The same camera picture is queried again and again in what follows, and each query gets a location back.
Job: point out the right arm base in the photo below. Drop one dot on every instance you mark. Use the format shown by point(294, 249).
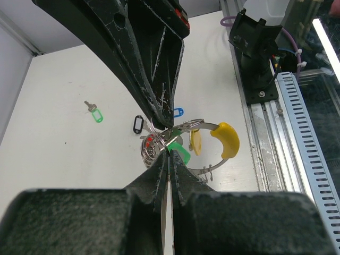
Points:
point(254, 41)

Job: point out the blue tag key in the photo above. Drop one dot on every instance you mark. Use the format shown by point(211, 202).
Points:
point(178, 112)

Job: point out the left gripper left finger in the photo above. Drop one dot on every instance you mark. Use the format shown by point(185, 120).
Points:
point(90, 221)

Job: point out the light green tag key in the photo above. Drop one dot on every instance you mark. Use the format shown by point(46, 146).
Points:
point(96, 113)

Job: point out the white slotted cable duct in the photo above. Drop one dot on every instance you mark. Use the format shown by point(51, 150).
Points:
point(315, 172)

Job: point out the keyring with yellow handle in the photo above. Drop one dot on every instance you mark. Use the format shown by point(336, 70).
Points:
point(223, 132)

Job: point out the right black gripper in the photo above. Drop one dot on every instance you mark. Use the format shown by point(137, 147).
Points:
point(141, 42)

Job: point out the bright green tag key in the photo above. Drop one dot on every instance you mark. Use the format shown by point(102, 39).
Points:
point(183, 153)

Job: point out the red tag key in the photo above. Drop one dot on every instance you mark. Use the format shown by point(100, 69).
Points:
point(149, 139)

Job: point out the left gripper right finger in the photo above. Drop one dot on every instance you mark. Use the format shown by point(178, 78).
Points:
point(206, 221)

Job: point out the yellow tag key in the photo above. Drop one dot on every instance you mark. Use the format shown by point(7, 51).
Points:
point(195, 141)

